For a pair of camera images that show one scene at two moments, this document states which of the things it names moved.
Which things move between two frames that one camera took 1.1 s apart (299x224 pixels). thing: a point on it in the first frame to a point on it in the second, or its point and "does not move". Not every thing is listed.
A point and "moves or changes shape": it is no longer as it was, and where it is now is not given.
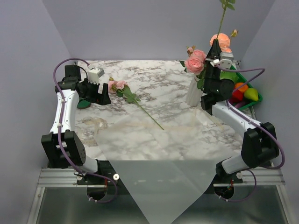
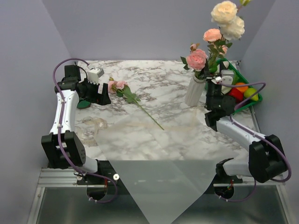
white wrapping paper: [164, 167] does not move
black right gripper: [214, 51] to [209, 80]
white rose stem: [225, 3] moves or changes shape
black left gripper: [102, 99] does not move
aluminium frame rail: [53, 178] does not move
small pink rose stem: [120, 87] does not move
